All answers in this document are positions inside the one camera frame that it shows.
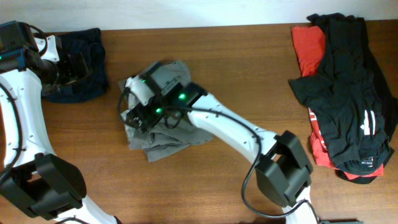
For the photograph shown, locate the grey cargo shorts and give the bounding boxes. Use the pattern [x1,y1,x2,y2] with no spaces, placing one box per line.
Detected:
[120,60,213,162]

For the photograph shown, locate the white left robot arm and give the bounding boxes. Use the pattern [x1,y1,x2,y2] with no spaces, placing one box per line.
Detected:
[1,21,118,223]

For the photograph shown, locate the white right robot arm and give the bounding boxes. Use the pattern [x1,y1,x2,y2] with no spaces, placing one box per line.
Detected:
[124,80,319,223]

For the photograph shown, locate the dark navy folded garment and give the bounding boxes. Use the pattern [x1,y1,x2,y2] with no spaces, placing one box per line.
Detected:
[42,28,109,103]

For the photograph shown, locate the red garment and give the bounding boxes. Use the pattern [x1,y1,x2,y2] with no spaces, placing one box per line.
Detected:
[292,26,384,184]

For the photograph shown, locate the black garment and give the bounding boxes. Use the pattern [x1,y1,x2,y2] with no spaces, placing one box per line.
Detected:
[289,13,397,176]

